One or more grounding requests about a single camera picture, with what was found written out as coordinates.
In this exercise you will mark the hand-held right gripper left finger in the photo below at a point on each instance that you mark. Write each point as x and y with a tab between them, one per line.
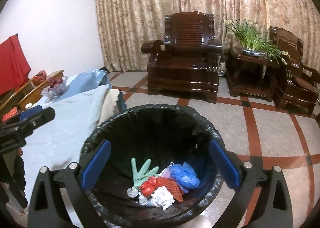
96	165

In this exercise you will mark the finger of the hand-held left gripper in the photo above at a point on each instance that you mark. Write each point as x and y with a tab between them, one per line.
41	118
30	113

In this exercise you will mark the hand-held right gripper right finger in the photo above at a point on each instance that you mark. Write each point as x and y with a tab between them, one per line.
225	165

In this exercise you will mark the blue plastic bag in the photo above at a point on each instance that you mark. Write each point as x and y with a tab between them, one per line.
185	174

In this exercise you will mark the teal rubber glove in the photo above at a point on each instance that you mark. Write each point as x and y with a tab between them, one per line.
140	175

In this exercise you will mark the white tissue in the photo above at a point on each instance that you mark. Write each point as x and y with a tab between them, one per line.
132	192
162	196

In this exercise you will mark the red plastic bag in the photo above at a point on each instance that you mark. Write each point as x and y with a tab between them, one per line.
148	186

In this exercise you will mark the orange ribbed sponge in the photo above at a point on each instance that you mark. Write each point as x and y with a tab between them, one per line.
172	188

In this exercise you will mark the pale pink wrapper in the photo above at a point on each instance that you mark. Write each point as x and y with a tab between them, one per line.
165	173

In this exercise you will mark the black bagged trash bin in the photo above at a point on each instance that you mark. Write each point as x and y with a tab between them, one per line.
150	130

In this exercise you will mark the person's left forearm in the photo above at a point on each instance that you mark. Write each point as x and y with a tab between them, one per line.
15	183

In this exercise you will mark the person's left hand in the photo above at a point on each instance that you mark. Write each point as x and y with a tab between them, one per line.
19	152

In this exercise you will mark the tan tissue box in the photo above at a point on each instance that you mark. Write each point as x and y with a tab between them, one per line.
28	106

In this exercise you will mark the red gift box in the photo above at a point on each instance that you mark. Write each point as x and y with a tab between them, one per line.
10	115

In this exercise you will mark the glass fruit bowl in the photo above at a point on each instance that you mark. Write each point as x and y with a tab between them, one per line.
57	92

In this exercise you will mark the red woven basket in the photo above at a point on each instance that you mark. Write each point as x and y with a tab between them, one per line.
40	78

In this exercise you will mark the red apple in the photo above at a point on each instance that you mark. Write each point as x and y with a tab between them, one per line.
52	81
59	82

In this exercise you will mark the red cloth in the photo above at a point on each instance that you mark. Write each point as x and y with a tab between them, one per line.
12	63

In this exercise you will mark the cream scalloped table cover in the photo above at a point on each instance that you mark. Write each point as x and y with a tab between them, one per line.
110	103

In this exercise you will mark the dark teal scalloped cloth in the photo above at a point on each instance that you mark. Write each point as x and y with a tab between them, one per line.
122	103

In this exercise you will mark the dark wooden side table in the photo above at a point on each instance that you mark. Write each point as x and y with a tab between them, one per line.
247	75

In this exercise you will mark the dark wooden armchair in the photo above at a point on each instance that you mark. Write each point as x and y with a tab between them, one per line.
295	93
182	73

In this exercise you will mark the blue white ceramic pot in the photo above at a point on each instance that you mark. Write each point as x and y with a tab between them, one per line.
252	52

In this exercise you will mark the green narcissus plant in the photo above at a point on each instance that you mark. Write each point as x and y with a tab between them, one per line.
247	33

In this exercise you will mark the small white item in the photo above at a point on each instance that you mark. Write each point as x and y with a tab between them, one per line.
164	42

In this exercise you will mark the beige floral curtain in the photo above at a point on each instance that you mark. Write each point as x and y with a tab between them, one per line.
150	5

